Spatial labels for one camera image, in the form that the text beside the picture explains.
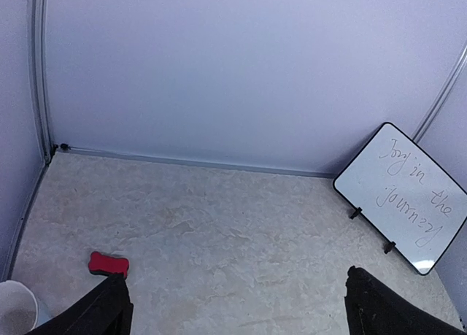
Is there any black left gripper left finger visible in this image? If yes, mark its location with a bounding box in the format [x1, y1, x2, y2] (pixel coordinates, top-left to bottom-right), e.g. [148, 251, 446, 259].
[33, 274, 134, 335]

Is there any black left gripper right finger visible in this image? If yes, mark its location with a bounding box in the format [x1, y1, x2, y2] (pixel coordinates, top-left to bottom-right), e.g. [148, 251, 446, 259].
[344, 266, 464, 335]

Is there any red bone-shaped eraser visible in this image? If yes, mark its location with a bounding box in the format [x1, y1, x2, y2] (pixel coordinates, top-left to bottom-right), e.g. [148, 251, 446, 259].
[88, 251, 130, 279]

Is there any white whiteboard black frame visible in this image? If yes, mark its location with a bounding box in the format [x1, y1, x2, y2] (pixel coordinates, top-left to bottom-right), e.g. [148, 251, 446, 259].
[333, 123, 466, 275]

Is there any black whiteboard stand foot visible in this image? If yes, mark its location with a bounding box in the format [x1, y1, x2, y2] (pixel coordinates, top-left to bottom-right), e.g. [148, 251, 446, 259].
[349, 207, 362, 220]
[383, 242, 395, 254]

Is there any light blue mug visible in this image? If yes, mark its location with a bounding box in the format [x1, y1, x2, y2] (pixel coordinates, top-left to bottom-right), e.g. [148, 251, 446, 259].
[1, 280, 52, 335]

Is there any aluminium corner post right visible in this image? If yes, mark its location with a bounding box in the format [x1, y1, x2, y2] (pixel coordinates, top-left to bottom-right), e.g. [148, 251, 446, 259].
[412, 43, 466, 143]

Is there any aluminium corner post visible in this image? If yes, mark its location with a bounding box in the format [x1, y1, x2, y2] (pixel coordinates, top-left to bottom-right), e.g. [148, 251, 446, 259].
[412, 43, 466, 143]
[28, 0, 55, 166]

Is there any aluminium corner post left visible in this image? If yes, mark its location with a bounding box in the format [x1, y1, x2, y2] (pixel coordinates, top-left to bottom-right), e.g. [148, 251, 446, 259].
[28, 0, 55, 166]

